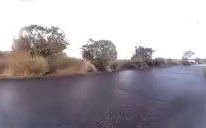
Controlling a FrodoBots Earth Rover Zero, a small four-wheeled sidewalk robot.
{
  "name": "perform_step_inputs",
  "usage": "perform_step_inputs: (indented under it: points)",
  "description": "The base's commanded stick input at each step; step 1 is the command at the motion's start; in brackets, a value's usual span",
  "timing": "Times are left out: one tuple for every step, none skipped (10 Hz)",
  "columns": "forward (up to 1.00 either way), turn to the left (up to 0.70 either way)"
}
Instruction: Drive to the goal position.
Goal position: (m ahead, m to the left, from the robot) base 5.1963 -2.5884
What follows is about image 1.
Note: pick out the dry brown bushes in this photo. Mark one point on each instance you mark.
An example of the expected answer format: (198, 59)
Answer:
(34, 65)

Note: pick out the small leafy tree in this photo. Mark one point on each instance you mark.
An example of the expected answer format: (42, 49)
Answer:
(142, 55)

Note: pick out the dark asphalt road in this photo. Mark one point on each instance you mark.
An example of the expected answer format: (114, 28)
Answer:
(101, 100)

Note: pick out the round leafy tree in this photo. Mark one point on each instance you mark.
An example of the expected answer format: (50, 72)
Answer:
(99, 53)

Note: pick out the large leafy tree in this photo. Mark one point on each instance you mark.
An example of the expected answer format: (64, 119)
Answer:
(41, 41)

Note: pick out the small distant tree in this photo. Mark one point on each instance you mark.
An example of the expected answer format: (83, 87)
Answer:
(187, 55)

